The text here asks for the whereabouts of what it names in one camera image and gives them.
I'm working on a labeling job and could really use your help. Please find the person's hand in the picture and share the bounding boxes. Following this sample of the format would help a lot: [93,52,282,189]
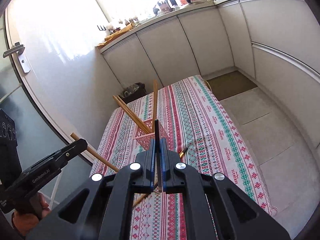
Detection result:
[11,192,52,237]

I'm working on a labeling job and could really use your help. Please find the knife block with utensils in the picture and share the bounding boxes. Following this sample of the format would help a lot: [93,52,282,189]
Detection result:
[157,0,172,14]

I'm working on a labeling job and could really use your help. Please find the dark chopstick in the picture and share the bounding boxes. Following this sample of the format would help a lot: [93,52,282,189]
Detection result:
[154,119,162,193]
[179,147,188,159]

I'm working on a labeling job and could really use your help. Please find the glass door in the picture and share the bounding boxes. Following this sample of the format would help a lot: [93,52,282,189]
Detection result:
[0,15,93,221]

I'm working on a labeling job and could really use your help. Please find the brown floor mat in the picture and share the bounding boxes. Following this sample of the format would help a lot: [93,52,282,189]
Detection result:
[207,71,257,101]

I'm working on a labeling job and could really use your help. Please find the red bottle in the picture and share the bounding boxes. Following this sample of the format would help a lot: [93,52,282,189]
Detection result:
[180,0,188,5]

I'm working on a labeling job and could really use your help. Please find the yellow cloth on counter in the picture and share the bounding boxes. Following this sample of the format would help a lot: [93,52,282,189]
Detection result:
[96,23,135,49]

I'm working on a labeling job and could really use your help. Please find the pink perforated utensil holder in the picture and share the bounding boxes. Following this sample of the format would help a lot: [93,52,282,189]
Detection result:
[134,122,169,150]

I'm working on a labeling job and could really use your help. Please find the patterned striped tablecloth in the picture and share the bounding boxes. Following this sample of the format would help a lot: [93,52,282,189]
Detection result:
[89,74,278,240]

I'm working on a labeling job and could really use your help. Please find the metal door handle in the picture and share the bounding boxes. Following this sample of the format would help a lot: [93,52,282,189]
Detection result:
[3,42,31,74]

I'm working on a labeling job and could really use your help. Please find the dark trash bin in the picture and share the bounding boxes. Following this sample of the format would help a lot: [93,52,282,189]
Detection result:
[119,82,146,104]

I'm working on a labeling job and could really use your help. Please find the white kitchen cabinets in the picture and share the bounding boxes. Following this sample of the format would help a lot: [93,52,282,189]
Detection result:
[101,0,319,149]

